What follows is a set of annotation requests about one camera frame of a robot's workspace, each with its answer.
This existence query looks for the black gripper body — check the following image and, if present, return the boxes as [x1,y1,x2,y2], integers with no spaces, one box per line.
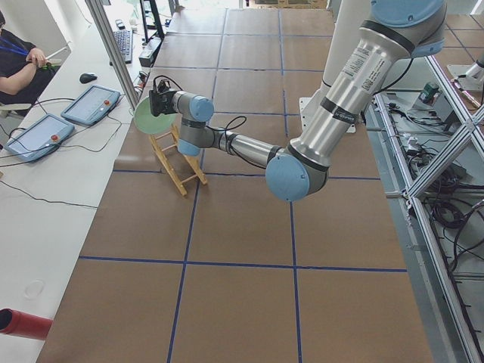
[149,90,176,116]

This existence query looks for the pale green ceramic plate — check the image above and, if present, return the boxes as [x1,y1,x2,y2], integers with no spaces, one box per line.
[134,97,176,135]

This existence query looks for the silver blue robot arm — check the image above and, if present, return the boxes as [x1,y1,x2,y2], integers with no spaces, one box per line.
[149,1,447,201]

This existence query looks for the wooden dish rack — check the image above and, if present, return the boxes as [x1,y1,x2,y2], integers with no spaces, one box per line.
[149,125,207,197]

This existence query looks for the far blue teach pendant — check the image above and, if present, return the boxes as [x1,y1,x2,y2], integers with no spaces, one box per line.
[60,85,121,126]

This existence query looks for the blue teach pendant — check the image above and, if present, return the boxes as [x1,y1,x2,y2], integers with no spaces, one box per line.
[60,85,121,126]
[5,113,74,162]

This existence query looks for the black keyboard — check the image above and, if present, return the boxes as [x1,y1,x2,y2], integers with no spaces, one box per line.
[113,29,133,64]

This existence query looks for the black computer mouse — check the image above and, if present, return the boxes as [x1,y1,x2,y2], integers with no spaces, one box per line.
[79,73,98,84]

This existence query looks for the near blue teach pendant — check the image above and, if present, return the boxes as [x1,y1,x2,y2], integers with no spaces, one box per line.
[5,113,74,162]

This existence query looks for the seated person in black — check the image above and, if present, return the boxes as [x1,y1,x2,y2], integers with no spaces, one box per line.
[1,14,60,105]

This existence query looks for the red cylinder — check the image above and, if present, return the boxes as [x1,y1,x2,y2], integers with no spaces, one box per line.
[1,309,53,340]

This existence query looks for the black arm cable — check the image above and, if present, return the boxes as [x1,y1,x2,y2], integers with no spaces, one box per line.
[206,115,273,169]

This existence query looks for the aluminium frame post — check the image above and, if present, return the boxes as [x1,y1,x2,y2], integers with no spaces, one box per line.
[85,0,141,113]

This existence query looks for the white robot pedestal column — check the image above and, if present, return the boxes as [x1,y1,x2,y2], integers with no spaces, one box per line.
[299,0,371,131]

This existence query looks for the aluminium frame rail right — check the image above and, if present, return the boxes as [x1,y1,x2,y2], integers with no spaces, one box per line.
[367,56,483,362]

